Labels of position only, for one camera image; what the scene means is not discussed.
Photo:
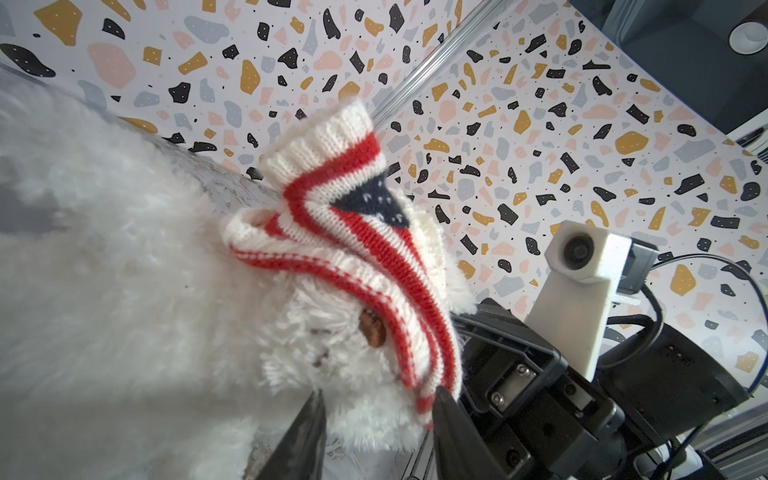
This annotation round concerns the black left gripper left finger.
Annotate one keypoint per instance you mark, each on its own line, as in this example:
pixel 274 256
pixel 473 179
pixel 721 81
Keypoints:
pixel 300 453

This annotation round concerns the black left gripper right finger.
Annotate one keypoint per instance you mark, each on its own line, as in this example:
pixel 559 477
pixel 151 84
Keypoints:
pixel 459 450

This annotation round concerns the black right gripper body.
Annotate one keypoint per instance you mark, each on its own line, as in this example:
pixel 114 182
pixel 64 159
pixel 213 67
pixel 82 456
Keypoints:
pixel 535 415

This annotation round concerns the white plush teddy bear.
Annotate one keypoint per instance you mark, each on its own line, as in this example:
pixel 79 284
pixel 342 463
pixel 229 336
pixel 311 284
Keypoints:
pixel 134 343

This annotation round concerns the red white striped knit sweater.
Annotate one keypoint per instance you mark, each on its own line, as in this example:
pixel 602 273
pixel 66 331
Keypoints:
pixel 340 222

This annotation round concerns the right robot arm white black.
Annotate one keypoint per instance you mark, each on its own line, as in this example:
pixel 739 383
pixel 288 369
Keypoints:
pixel 673 388

